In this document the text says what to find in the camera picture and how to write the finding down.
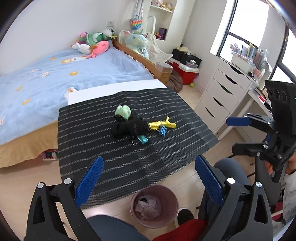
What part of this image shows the white table board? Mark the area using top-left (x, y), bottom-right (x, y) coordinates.
top-left (68, 79), bottom-right (166, 105)

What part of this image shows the yellow plastic toy strip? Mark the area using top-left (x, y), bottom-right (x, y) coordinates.
top-left (148, 116), bottom-right (177, 131)

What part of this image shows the large mint plush cat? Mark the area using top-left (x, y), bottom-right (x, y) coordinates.
top-left (125, 31), bottom-right (149, 60)

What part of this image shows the pink whale plush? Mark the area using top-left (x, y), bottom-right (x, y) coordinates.
top-left (86, 41), bottom-right (109, 59)

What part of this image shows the pink trash bin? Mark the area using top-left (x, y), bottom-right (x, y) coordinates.
top-left (129, 185), bottom-right (179, 228)

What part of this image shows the green striped plush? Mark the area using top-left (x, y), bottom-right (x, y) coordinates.
top-left (86, 32), bottom-right (107, 46)

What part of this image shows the teal binder clip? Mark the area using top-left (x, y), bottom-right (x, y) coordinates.
top-left (137, 135), bottom-right (149, 145)

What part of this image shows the blue binder clip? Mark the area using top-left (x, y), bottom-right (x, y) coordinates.
top-left (158, 126), bottom-right (167, 136)

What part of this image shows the red slipper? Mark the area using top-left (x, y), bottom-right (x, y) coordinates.
top-left (153, 219), bottom-right (207, 241)

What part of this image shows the white drawer cabinet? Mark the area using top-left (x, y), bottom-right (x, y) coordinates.
top-left (195, 59), bottom-right (254, 137)

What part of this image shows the wooden bed frame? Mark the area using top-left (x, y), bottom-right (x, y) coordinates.
top-left (113, 40), bottom-right (173, 86)

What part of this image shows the green white sock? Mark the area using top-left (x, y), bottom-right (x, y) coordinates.
top-left (115, 105), bottom-right (132, 120)

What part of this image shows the right hand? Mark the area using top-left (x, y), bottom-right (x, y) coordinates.
top-left (265, 153), bottom-right (296, 175)

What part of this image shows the black striped mat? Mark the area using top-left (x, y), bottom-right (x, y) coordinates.
top-left (58, 88), bottom-right (218, 209)

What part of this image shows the white plush toy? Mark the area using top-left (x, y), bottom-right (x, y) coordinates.
top-left (71, 42), bottom-right (92, 55)

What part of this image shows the black storage box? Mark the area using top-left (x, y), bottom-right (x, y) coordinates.
top-left (172, 49), bottom-right (202, 68)

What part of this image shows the blue blanket bed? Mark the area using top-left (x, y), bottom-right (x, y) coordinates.
top-left (1, 47), bottom-right (152, 168)

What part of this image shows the stack of books papers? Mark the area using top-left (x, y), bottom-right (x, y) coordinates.
top-left (230, 44), bottom-right (270, 76)

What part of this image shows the rainbow bag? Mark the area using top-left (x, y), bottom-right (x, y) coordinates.
top-left (129, 18), bottom-right (142, 31)

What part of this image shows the red cooler box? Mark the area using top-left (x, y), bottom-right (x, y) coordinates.
top-left (168, 58), bottom-right (199, 85)

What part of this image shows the black fuzzy cloth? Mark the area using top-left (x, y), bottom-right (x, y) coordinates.
top-left (111, 111), bottom-right (151, 140)

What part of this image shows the brown bean bag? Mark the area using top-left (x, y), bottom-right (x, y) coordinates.
top-left (166, 70), bottom-right (184, 93)

